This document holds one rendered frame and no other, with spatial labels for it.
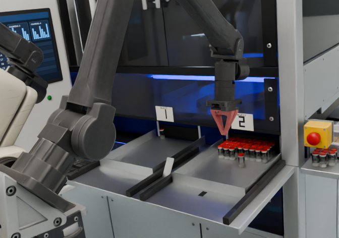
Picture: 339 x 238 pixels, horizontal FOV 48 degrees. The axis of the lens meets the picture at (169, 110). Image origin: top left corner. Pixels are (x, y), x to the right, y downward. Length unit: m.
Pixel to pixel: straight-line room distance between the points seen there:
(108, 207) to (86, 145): 1.39
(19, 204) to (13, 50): 0.52
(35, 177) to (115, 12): 0.30
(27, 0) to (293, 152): 1.16
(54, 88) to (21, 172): 1.12
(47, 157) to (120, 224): 1.40
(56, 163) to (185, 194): 0.62
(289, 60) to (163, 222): 0.94
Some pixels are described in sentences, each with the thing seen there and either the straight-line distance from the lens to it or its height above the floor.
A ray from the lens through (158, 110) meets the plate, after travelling 1.55.
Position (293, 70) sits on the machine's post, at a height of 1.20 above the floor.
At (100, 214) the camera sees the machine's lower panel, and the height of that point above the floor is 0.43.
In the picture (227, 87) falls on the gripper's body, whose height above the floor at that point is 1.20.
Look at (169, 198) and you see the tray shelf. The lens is 1.18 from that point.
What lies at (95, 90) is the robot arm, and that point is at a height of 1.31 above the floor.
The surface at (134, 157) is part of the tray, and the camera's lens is 1.51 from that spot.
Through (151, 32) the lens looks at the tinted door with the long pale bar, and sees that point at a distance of 1.51.
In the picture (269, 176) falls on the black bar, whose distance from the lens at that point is 1.23.
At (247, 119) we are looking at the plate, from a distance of 1.34.
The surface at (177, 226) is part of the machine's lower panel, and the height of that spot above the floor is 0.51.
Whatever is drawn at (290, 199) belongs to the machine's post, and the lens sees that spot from 1.40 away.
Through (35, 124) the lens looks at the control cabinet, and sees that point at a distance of 1.71.
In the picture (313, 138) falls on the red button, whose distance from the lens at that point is 1.24.
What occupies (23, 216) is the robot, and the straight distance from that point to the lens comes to 0.65.
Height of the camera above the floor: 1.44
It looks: 15 degrees down
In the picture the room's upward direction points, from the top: 6 degrees counter-clockwise
